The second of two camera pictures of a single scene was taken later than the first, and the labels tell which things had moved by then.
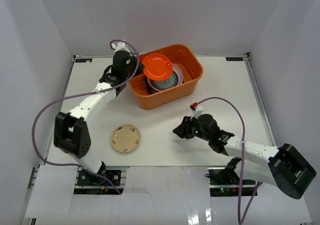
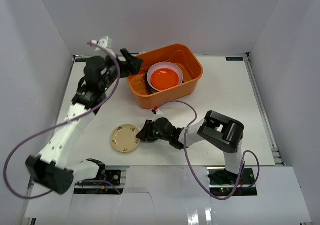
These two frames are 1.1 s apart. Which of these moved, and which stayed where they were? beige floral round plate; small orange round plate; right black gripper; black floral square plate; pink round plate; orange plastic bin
Moved: right black gripper; small orange round plate
Stayed: orange plastic bin; black floral square plate; pink round plate; beige floral round plate
